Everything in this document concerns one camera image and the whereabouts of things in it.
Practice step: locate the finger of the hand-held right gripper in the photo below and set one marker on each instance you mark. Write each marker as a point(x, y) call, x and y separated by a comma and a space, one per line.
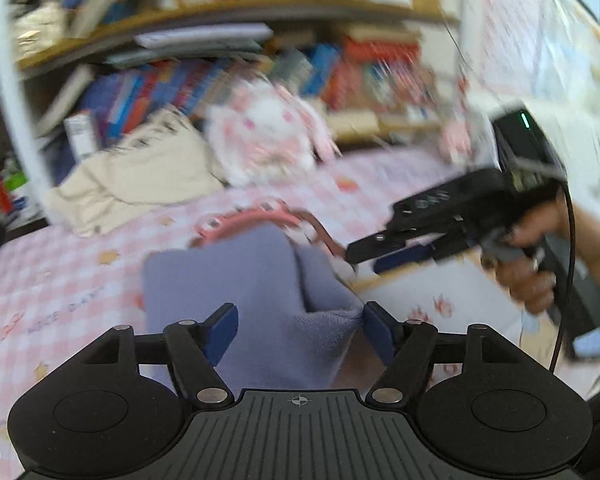
point(380, 246)
point(410, 258)

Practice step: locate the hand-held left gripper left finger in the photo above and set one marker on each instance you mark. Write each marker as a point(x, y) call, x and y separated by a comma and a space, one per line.
point(222, 330)

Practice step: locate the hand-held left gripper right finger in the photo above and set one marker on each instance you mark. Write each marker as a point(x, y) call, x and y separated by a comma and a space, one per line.
point(377, 330)

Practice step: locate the purple and mauve sweater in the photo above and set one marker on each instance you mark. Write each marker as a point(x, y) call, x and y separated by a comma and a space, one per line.
point(230, 280)

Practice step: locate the person's right forearm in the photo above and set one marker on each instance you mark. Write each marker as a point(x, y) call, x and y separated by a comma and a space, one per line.
point(597, 245)

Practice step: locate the person's right hand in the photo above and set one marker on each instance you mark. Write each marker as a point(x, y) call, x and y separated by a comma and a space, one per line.
point(525, 285)

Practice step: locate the pink pig plush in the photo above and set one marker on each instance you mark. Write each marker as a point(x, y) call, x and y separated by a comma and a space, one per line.
point(457, 142)

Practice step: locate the pink printed desk mat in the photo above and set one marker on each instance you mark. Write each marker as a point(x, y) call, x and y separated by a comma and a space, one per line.
point(80, 270)

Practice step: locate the red boxed book set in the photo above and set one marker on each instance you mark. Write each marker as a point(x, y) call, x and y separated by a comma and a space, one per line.
point(375, 75)

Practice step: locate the white pink bunny plush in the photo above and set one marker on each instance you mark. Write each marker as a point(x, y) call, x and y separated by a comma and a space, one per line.
point(265, 130)

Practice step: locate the cream cloth bag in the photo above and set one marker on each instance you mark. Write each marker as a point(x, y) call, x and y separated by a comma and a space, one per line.
point(145, 175)

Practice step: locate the white toothbrush box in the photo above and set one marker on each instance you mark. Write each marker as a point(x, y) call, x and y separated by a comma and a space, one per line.
point(82, 135)

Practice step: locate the row of colourful books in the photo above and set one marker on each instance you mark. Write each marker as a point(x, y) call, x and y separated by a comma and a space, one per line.
point(180, 85)

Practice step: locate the white bookshelf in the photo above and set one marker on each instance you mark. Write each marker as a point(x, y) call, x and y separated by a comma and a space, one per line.
point(15, 110)

